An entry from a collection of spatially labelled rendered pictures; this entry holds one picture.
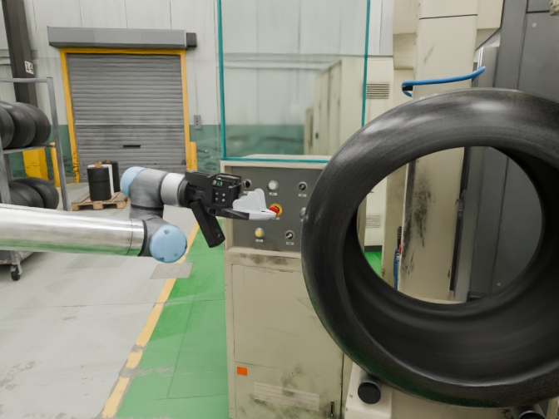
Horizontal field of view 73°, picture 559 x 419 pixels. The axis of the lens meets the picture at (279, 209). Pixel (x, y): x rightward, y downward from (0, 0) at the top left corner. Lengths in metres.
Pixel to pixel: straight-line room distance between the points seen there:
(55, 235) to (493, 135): 0.72
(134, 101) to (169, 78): 1.00
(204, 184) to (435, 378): 0.58
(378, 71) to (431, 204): 3.24
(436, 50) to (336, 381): 1.27
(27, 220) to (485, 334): 0.95
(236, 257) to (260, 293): 0.18
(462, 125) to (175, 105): 9.38
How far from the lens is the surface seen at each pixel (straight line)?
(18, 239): 0.75
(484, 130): 0.65
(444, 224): 1.07
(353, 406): 0.86
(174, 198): 0.86
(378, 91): 4.20
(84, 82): 10.44
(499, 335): 1.02
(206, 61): 9.80
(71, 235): 0.75
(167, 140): 9.91
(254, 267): 1.57
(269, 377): 1.79
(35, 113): 4.90
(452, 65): 1.05
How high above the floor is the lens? 1.41
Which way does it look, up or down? 13 degrees down
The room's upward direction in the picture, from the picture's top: straight up
